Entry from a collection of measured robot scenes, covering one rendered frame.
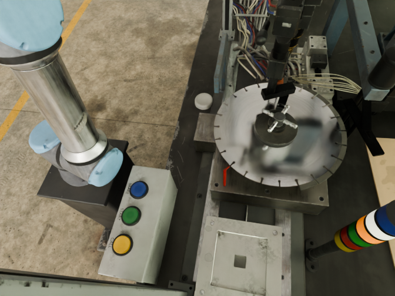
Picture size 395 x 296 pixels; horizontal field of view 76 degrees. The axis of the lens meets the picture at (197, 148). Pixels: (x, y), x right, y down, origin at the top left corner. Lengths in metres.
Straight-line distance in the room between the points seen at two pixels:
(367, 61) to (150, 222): 0.68
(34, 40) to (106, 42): 2.30
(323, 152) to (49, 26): 0.63
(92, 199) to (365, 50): 0.90
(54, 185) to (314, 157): 0.82
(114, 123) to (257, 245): 1.60
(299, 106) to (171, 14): 2.29
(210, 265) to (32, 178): 1.65
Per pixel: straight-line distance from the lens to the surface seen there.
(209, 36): 1.31
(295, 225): 0.82
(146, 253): 0.66
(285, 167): 0.66
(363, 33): 0.89
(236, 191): 0.72
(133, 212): 0.68
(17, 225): 2.01
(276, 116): 0.67
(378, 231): 0.48
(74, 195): 0.95
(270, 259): 0.64
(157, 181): 0.70
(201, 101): 1.00
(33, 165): 2.14
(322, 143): 0.72
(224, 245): 0.64
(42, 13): 0.49
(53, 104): 0.58
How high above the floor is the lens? 1.53
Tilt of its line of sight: 60 degrees down
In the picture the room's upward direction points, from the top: 9 degrees counter-clockwise
